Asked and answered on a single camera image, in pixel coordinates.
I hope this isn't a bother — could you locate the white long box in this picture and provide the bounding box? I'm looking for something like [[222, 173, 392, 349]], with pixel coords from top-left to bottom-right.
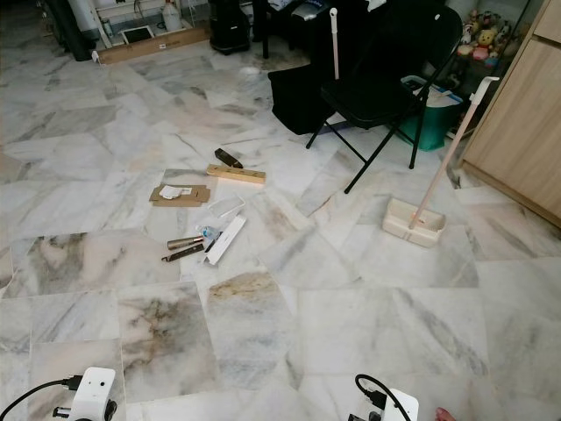
[[203, 214, 247, 266]]

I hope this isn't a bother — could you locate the pale pink long-handled broom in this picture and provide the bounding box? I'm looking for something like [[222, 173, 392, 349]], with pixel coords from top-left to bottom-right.
[[329, 7, 341, 82]]

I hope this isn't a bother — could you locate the beige long-handled dustpan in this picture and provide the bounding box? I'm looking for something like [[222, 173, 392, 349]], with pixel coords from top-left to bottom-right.
[[381, 76, 501, 249]]

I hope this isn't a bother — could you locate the brown metallic tube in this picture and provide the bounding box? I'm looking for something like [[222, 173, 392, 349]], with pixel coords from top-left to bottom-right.
[[167, 234, 206, 252]]

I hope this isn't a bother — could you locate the dark brown stick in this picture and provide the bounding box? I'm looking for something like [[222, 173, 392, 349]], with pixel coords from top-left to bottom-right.
[[161, 244, 206, 263]]

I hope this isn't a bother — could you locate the brown cardboard sheet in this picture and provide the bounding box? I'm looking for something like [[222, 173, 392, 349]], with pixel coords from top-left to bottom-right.
[[149, 183, 212, 208]]

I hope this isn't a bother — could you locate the tall black cylinder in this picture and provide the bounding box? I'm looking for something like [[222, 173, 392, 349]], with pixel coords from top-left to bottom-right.
[[42, 0, 96, 62]]

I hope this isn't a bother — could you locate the crumpled clear plastic bottle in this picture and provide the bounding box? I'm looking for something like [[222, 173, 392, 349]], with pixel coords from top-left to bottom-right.
[[198, 224, 223, 244]]

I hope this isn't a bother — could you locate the white framed tablet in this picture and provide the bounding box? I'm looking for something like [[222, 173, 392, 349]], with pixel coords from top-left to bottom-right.
[[120, 25, 154, 45]]

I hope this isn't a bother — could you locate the long flat cardboard box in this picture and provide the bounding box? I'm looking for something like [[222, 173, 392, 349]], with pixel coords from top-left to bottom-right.
[[96, 26, 211, 65]]

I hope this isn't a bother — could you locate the clear plastic tray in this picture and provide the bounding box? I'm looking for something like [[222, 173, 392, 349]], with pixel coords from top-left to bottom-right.
[[208, 195, 247, 220]]

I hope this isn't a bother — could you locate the dark brown bar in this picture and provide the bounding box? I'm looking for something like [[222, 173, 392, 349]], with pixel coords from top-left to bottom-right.
[[214, 147, 245, 170]]

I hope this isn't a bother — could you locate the light wooden strip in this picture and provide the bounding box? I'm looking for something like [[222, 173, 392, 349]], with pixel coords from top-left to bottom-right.
[[206, 163, 267, 186]]

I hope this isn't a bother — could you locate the white metal shelf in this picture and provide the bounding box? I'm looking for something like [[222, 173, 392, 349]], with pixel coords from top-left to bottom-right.
[[92, 0, 211, 40]]

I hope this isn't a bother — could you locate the white plastic jug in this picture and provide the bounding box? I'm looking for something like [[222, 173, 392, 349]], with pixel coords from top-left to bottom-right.
[[160, 0, 182, 32]]

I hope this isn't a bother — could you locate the black suitcase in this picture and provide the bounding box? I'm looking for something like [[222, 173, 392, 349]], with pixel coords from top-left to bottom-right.
[[209, 0, 252, 55]]

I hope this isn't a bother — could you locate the black fabric bag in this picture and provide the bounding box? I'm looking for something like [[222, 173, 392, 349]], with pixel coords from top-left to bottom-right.
[[267, 64, 334, 136]]

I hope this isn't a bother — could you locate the silver black printed bag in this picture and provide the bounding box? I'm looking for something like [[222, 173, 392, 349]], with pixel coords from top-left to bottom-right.
[[267, 0, 330, 20]]

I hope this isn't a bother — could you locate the black folding chair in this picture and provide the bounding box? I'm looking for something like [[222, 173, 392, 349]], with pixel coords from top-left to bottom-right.
[[305, 3, 464, 195]]

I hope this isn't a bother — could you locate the teal plastic bin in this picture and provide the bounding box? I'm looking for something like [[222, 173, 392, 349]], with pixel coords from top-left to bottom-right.
[[396, 75, 464, 152]]

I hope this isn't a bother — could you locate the plush toy heap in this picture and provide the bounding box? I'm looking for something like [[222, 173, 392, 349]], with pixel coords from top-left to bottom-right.
[[456, 9, 520, 64]]

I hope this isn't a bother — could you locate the light wood cabinet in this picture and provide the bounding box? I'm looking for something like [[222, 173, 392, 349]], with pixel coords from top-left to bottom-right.
[[460, 0, 561, 229]]

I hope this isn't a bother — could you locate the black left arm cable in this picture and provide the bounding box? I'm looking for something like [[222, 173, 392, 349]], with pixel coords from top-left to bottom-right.
[[0, 375, 84, 421]]

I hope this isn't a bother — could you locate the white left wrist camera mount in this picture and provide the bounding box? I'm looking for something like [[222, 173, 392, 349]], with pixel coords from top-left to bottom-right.
[[72, 367, 117, 421]]

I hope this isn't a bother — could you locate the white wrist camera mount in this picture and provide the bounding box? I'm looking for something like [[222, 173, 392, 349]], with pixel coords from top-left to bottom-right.
[[72, 367, 117, 421], [351, 388, 420, 421]]

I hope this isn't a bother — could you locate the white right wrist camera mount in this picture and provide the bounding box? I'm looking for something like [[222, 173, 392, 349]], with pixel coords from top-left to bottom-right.
[[351, 388, 420, 421]]

